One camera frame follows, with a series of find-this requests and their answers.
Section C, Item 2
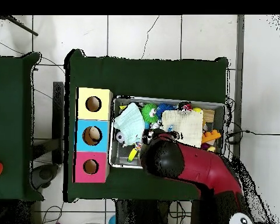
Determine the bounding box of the orange plastic toy block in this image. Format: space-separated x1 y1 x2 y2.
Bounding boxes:
201 129 222 144

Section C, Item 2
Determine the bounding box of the dark green table cloth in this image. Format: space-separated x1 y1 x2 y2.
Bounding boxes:
63 48 229 203
0 51 44 202

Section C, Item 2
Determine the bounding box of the wooden box with three holes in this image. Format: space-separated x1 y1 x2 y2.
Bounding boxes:
72 87 113 183

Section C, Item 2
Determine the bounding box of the cream waffle cloth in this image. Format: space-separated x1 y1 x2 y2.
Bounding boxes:
161 109 204 149

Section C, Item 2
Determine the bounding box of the dark thin rod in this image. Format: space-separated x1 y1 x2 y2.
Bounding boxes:
0 15 39 37

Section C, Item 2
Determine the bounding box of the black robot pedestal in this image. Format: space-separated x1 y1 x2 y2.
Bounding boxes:
115 199 171 224

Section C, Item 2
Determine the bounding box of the mint green waffle cloth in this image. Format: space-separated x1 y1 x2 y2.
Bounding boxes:
113 102 146 147

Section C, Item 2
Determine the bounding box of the green spiky ball with eyes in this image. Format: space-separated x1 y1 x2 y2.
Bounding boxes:
141 103 159 124

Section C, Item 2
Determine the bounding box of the crushed black red can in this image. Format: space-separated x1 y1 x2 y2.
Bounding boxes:
178 101 193 115

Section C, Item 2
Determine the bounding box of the shallow clear mesh bin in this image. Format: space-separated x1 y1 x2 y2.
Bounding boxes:
108 95 226 169

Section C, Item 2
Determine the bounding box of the blue spiky rubber ball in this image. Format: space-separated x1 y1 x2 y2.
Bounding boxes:
156 103 176 116

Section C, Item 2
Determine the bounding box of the small soccer ball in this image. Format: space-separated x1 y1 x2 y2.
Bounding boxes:
115 131 126 144

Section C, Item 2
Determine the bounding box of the grey rounded object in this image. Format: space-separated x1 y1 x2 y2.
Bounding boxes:
31 163 60 190

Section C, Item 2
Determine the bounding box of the black upright panel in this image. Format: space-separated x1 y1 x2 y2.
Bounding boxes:
52 81 65 165

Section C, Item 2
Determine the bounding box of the black power cable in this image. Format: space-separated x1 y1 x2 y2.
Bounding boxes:
226 129 280 145

